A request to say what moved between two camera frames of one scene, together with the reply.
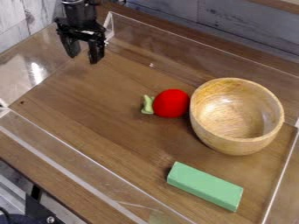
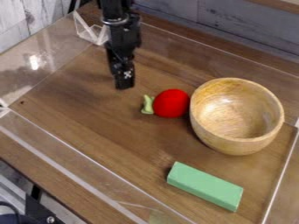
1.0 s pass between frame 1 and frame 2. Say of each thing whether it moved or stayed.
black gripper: moved
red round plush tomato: stayed
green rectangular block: stayed
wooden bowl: stayed
